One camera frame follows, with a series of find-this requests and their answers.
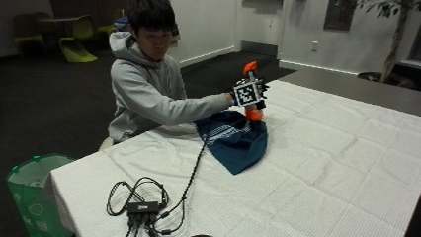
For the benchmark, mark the dark blue cloth bag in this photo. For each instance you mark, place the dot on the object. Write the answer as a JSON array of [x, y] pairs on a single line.
[[236, 144]]

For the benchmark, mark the white wall outlet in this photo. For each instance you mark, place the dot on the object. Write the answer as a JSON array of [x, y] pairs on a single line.
[[314, 46]]

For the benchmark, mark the orange toy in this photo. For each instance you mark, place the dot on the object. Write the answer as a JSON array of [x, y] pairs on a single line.
[[253, 114]]

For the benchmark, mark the white marker cube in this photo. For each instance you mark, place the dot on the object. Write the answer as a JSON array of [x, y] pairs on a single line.
[[247, 93]]

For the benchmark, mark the yellow-green chair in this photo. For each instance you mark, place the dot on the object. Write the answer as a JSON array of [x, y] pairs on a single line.
[[27, 38], [112, 24], [76, 47]]

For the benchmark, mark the dark plant pot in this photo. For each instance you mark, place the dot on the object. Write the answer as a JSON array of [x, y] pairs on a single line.
[[372, 76]]

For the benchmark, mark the the person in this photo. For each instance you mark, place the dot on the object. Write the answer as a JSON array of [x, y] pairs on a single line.
[[144, 89]]

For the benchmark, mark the blue object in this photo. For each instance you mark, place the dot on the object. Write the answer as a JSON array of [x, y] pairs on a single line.
[[123, 23]]

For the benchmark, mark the dark round table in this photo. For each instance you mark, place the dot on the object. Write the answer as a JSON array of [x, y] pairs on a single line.
[[55, 23]]

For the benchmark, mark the dark wall panel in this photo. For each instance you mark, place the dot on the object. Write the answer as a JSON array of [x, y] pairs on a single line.
[[338, 15]]

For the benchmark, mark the black hub box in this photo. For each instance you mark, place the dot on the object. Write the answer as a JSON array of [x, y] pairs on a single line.
[[143, 207]]

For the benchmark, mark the green shopping bag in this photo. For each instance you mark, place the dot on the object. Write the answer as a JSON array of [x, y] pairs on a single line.
[[31, 197]]

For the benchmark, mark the white tablecloth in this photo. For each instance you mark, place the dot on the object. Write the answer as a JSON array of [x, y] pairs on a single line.
[[316, 164]]

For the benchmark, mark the indoor tree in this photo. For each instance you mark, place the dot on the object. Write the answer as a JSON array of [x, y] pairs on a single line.
[[394, 39]]

